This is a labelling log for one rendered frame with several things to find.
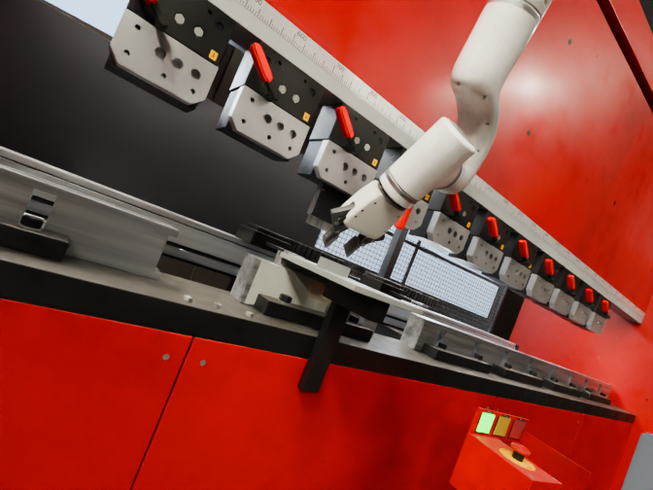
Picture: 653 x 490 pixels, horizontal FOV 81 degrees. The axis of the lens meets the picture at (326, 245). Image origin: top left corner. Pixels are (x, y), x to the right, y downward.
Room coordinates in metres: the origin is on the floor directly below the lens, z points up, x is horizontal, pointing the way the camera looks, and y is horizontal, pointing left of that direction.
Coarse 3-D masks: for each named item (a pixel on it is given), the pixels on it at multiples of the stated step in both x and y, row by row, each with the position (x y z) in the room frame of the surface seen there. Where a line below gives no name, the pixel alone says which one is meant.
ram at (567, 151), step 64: (320, 0) 0.71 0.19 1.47; (384, 0) 0.79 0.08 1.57; (448, 0) 0.88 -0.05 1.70; (576, 0) 1.15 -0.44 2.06; (384, 64) 0.82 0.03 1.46; (448, 64) 0.92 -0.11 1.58; (576, 64) 1.23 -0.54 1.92; (384, 128) 0.86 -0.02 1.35; (512, 128) 1.11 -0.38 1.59; (576, 128) 1.31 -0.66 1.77; (640, 128) 1.59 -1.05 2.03; (512, 192) 1.18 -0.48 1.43; (576, 192) 1.40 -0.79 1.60; (640, 192) 1.72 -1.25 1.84; (576, 256) 1.50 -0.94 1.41; (640, 256) 1.88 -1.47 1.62; (640, 320) 2.07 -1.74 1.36
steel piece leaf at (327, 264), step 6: (300, 258) 0.85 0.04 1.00; (324, 258) 0.78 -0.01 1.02; (318, 264) 0.78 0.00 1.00; (324, 264) 0.78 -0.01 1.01; (330, 264) 0.79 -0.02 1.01; (336, 264) 0.80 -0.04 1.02; (330, 270) 0.80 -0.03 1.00; (336, 270) 0.80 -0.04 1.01; (342, 270) 0.81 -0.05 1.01; (348, 270) 0.82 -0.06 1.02
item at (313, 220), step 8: (320, 184) 0.85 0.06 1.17; (320, 192) 0.84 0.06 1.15; (328, 192) 0.85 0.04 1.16; (336, 192) 0.87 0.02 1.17; (312, 200) 0.86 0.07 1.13; (320, 200) 0.85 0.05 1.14; (328, 200) 0.86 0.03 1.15; (336, 200) 0.87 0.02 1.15; (344, 200) 0.88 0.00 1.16; (312, 208) 0.85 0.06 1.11; (320, 208) 0.85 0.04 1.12; (328, 208) 0.86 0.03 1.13; (312, 216) 0.86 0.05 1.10; (320, 216) 0.86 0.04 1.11; (328, 216) 0.87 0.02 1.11; (312, 224) 0.86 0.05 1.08; (320, 224) 0.87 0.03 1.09; (328, 224) 0.88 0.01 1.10
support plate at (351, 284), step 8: (280, 256) 0.81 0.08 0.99; (288, 256) 0.78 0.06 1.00; (304, 264) 0.73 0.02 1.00; (312, 264) 0.75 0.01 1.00; (320, 272) 0.68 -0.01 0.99; (328, 272) 0.68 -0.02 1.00; (336, 280) 0.64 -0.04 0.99; (344, 280) 0.62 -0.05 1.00; (352, 280) 0.79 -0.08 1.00; (352, 288) 0.60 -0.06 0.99; (360, 288) 0.60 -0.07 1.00; (368, 288) 0.71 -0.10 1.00; (368, 296) 0.62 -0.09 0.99; (376, 296) 0.63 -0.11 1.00; (384, 296) 0.64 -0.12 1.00; (392, 304) 0.65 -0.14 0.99; (400, 304) 0.66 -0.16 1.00; (408, 304) 0.68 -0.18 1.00; (416, 312) 0.69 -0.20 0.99; (424, 312) 0.70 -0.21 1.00
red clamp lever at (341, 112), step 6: (342, 108) 0.74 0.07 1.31; (336, 114) 0.76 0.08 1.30; (342, 114) 0.75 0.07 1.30; (342, 120) 0.75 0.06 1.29; (348, 120) 0.76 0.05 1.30; (342, 126) 0.77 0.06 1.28; (348, 126) 0.76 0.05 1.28; (342, 132) 0.78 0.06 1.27; (348, 132) 0.77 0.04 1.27; (348, 138) 0.78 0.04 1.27; (348, 144) 0.79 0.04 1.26; (354, 144) 0.78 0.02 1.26; (348, 150) 0.79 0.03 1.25; (354, 150) 0.78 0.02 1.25; (360, 150) 0.78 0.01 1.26
